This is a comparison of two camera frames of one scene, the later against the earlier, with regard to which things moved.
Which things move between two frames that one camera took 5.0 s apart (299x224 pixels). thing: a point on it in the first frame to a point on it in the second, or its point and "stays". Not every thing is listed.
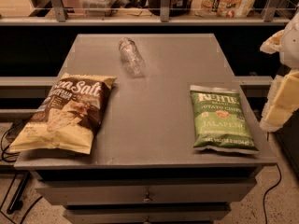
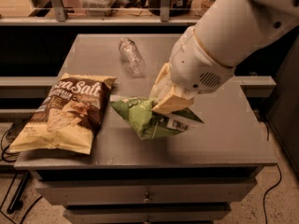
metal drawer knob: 148,199 stays
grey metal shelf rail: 63,20 stays
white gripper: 290,46 to 196,65
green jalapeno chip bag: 220,120 to 137,113
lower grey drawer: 147,214 stays
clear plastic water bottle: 132,57 stays
